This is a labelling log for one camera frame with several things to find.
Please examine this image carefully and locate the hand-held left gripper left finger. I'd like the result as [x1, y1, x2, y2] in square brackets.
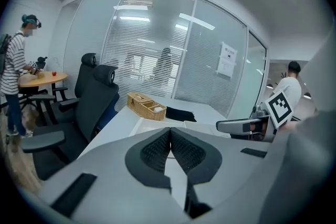
[38, 126, 191, 224]

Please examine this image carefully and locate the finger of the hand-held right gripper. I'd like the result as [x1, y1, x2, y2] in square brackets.
[215, 118, 264, 135]

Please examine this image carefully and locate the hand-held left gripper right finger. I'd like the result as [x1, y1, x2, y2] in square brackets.
[171, 126, 272, 224]

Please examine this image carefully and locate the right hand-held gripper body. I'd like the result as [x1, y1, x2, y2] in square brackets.
[252, 89, 293, 142]

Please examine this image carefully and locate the person's right forearm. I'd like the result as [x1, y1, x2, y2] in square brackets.
[280, 118, 300, 131]

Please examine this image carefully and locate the wicker tissue organizer box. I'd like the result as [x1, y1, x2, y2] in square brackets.
[127, 92, 167, 122]

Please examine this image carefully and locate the person's grey shirt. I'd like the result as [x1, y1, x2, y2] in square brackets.
[262, 31, 336, 224]

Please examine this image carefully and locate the white paper notice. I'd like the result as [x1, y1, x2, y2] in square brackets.
[216, 41, 238, 78]

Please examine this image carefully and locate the large black office chair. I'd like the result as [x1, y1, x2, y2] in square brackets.
[22, 63, 120, 182]

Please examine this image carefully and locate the oval wooden table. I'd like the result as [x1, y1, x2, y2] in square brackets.
[18, 71, 69, 89]

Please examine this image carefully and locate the small black office chair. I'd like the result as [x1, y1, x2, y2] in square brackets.
[36, 56, 49, 70]

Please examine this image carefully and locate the black drawstring pouch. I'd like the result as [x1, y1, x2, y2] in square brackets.
[165, 106, 197, 123]

